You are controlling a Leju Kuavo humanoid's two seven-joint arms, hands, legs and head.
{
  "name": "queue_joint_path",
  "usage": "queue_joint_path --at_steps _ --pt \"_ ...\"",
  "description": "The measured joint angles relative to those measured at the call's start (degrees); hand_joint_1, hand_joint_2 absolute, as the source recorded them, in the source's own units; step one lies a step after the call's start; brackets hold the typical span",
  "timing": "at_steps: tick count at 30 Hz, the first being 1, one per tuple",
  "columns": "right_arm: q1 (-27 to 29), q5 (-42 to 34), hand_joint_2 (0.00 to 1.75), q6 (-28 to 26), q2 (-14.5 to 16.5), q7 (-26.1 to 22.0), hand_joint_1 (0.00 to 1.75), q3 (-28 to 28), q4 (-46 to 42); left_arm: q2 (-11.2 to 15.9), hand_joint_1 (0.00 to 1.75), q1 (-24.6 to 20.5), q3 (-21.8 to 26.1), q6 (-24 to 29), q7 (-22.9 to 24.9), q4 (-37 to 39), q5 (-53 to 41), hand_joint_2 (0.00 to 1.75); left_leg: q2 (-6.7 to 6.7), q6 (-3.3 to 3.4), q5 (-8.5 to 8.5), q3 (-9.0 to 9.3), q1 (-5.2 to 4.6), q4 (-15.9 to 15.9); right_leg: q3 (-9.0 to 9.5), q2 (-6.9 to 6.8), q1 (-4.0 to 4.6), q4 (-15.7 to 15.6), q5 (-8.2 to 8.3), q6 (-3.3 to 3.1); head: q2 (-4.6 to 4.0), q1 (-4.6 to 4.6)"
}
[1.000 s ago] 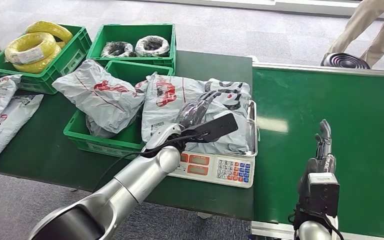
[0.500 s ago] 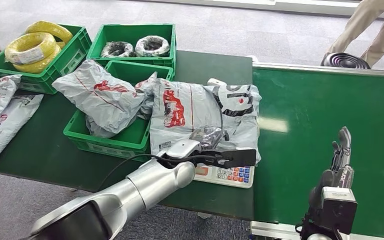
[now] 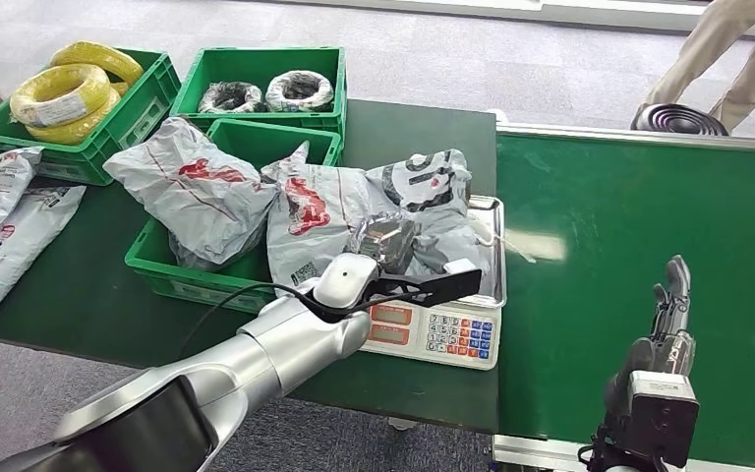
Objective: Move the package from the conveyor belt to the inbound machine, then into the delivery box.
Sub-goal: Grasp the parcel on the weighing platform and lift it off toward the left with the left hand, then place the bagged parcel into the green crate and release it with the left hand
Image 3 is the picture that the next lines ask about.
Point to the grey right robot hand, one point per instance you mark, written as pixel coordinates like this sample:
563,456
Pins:
674,326

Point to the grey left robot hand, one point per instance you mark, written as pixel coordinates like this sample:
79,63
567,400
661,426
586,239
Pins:
384,238

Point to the grey package with black logo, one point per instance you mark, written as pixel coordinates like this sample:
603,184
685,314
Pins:
325,208

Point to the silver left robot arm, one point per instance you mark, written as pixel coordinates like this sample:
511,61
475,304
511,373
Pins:
273,358

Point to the small crumpled grey package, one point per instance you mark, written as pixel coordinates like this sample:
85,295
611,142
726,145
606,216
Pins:
293,163

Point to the green conveyor belt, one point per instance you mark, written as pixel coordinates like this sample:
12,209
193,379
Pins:
612,208

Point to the large grey red-printed package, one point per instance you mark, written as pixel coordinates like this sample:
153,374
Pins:
202,195

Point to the grey flat package with label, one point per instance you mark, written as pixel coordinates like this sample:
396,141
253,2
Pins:
16,251

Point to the white electronic weighing scale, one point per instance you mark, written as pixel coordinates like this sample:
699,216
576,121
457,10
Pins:
449,332

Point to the white table foot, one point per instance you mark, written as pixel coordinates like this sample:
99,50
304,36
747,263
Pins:
402,425

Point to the green crate holding black coils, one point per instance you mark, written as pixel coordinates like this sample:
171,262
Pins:
260,60

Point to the green crate holding packages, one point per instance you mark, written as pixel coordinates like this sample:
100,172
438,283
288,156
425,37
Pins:
156,254

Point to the green crate holding yellow coils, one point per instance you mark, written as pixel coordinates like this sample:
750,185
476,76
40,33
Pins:
136,117

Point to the person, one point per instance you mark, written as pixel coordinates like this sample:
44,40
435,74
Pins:
742,55

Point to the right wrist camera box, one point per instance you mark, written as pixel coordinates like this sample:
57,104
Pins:
661,410

